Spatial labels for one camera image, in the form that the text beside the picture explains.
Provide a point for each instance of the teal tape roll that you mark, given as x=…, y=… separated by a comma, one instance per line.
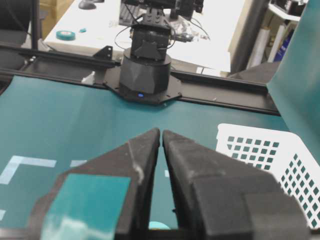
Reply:
x=65, y=35
x=156, y=225

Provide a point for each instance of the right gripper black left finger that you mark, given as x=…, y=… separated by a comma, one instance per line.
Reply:
x=108, y=197

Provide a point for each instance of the teal tape roll on desk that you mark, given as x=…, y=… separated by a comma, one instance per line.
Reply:
x=65, y=35

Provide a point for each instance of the white perforated plastic basket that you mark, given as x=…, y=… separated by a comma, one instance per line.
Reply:
x=281, y=153

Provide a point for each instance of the white background desk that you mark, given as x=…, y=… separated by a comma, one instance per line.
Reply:
x=197, y=44

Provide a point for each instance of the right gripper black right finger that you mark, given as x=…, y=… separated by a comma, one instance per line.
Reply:
x=221, y=198

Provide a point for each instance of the black aluminium frame rail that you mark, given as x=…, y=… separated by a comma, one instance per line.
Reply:
x=183, y=86

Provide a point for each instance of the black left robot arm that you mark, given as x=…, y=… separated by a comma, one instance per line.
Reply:
x=144, y=74

